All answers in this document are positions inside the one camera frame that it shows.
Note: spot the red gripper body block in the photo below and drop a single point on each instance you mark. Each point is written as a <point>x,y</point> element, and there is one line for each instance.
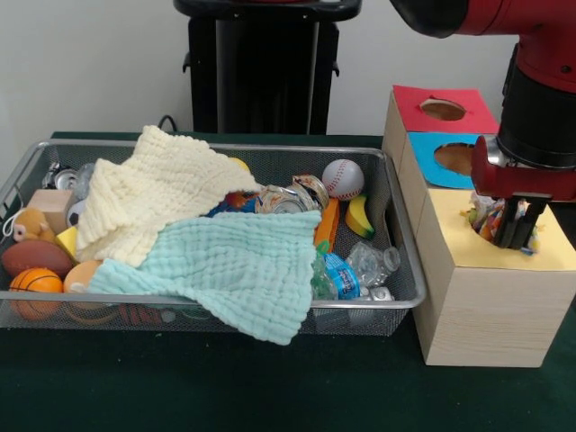
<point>517,182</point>

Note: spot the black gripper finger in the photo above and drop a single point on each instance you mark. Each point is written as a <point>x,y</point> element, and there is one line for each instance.
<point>527,227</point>
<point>506,225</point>

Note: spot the colourful dotted cloth bag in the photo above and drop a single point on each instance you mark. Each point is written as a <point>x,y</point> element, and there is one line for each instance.
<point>486,216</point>

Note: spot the cream waffle cloth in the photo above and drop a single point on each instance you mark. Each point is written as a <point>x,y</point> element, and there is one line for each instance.
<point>148,193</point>

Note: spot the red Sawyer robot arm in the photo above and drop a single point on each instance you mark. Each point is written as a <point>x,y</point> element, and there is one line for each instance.
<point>540,90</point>

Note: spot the wooden box with three holes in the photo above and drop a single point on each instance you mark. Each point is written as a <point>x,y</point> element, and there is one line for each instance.
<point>486,315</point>

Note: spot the clear crushed bottle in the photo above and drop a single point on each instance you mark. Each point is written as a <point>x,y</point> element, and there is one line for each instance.
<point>371,265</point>

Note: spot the yellow foam banana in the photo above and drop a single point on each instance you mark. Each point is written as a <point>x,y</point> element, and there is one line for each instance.
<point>357,218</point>

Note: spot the white baseball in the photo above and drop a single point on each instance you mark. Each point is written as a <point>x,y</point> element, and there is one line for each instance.
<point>344,179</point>

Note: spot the crushed bottle with blue label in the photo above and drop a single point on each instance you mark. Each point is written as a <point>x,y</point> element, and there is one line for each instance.
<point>342,274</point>

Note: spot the orange toy carrot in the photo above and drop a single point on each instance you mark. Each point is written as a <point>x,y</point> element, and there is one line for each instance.
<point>327,225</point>

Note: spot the crushed printed can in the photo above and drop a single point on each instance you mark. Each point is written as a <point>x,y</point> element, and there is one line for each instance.
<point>315,186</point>

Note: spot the crushed silver can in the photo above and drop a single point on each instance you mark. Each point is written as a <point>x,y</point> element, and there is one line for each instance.
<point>281,204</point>

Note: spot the mint waffle cloth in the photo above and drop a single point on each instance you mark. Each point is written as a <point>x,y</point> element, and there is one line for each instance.
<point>225,270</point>

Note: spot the dark green table cloth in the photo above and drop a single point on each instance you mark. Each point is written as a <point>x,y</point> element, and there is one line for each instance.
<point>180,387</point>

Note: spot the peach foam ball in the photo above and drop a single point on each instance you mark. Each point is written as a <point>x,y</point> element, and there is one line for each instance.
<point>78,276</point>

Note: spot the yellow foam block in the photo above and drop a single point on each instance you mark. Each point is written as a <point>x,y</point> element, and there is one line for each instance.
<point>68,240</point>

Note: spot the plain wooden cube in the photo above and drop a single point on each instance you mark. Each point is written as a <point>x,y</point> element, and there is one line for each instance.
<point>49,204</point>

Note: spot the small brown football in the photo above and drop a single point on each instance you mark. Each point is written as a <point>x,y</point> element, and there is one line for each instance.
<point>36,256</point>

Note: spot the small orange basketball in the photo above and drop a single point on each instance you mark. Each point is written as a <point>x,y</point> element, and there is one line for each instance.
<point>35,283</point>

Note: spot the brown plush monkey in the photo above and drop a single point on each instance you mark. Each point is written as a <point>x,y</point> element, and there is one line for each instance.
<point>29,225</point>

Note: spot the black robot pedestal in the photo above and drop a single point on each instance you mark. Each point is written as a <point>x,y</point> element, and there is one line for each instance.
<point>261,90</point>

